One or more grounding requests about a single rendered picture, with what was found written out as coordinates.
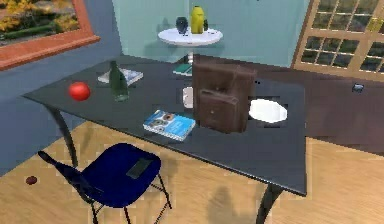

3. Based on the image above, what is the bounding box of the white mug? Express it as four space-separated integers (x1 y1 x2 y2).
182 86 194 110

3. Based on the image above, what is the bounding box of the blue spiral book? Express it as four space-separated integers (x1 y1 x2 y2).
142 109 197 142

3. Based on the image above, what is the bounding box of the brown box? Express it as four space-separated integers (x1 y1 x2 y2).
192 62 257 134

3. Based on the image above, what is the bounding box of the green book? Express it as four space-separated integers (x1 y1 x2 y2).
172 63 194 77

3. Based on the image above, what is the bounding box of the dark grey table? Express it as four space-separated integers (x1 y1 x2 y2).
21 54 308 224

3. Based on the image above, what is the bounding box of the white grey book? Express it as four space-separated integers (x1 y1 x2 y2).
97 68 145 86

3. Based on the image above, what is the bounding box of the white round side table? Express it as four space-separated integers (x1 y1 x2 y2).
157 27 224 65

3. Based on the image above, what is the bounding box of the white plate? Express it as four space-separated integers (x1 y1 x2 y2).
248 98 289 124

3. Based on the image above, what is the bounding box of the dark phone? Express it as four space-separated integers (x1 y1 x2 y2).
125 157 154 180

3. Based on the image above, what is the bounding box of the dark green glass bottle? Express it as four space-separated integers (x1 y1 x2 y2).
108 60 130 103

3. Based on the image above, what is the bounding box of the dark blue vase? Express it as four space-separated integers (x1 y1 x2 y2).
175 16 189 35

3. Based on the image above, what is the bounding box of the yellow vase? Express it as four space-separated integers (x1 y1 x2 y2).
190 5 205 35

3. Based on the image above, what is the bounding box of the blue chair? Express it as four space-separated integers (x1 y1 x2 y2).
37 142 173 224

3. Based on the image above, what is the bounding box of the red apple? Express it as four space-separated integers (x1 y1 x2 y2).
68 81 92 102

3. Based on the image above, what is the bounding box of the tan lattice window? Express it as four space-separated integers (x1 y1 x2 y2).
291 0 384 83

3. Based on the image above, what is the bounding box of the orange framed window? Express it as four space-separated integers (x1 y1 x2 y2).
0 0 101 72

